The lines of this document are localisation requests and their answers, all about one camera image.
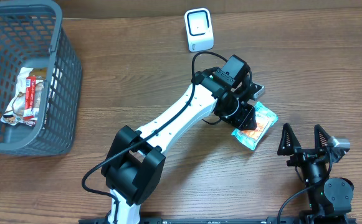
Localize grey plastic mesh basket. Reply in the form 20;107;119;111
0;1;82;156

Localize brown snack pouch red label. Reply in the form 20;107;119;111
1;67;47;126

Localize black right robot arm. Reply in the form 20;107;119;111
276;123;356;223

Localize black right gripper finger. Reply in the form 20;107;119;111
277;123;301;156
314;124;331;149

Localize white barcode scanner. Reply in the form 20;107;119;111
184;7;214;52

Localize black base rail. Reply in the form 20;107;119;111
79;217;357;224

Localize light green wipes packet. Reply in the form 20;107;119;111
231;101;279;151

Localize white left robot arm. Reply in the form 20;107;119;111
101;55;265;223

